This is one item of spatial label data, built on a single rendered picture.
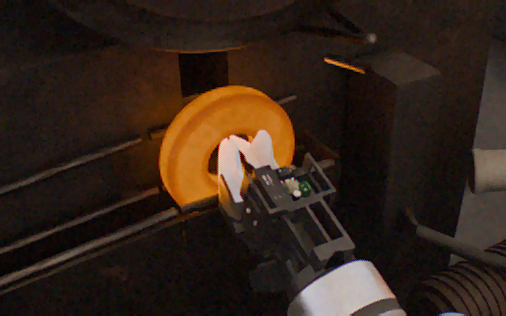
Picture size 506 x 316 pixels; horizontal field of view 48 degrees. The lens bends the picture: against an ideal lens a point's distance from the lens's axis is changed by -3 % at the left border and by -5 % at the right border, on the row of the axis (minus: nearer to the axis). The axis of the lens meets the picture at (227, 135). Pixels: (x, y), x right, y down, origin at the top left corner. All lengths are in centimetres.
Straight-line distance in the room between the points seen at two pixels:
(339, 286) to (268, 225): 9
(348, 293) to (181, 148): 24
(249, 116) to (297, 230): 15
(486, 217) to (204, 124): 137
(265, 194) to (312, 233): 6
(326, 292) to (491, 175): 35
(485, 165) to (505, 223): 110
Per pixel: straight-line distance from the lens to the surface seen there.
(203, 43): 56
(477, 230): 183
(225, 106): 62
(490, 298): 85
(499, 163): 80
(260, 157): 63
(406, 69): 74
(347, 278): 51
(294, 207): 53
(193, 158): 63
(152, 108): 68
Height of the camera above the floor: 109
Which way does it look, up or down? 30 degrees down
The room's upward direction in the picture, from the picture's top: 3 degrees counter-clockwise
